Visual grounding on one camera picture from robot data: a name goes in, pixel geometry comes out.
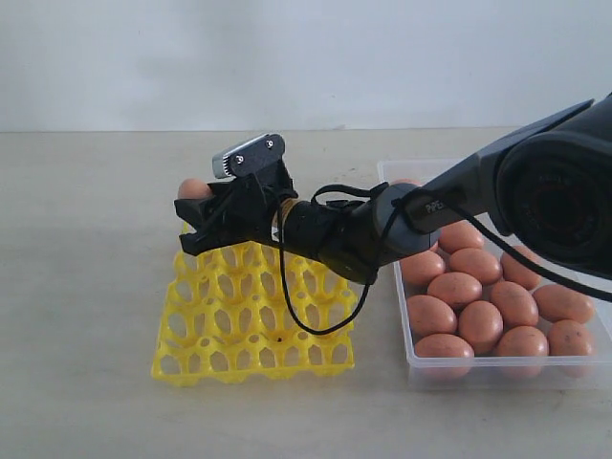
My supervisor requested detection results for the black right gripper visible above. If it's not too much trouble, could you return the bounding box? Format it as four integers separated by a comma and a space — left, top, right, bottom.
174, 160, 298, 254

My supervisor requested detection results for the brown egg packed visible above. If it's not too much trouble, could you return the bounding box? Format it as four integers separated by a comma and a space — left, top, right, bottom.
177, 178, 212, 199
438, 220, 485, 254

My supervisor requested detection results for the yellow plastic egg tray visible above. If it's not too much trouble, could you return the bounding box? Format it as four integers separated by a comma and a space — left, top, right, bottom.
150, 243, 358, 386

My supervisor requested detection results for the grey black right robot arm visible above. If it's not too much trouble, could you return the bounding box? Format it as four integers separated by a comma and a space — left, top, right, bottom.
175, 98, 611, 285

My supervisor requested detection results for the brown egg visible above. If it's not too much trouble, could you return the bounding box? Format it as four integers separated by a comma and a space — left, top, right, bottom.
500, 245, 542, 291
495, 326, 549, 357
400, 251, 446, 286
547, 319, 595, 356
490, 281, 539, 329
458, 300, 504, 355
426, 272, 483, 310
389, 178, 422, 186
533, 284, 595, 324
406, 295, 457, 337
414, 334, 474, 358
448, 248, 502, 286

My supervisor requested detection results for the clear plastic container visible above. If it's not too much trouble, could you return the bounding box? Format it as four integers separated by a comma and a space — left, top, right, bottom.
378, 159, 611, 390

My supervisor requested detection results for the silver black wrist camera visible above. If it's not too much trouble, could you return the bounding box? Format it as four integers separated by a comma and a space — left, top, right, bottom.
211, 133, 285, 179

